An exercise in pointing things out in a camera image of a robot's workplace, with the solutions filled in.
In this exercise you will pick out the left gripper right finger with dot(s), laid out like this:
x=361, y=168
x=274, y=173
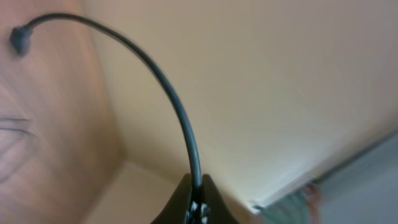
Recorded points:
x=217, y=211

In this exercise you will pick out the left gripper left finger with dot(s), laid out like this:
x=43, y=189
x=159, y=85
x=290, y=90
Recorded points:
x=176, y=210

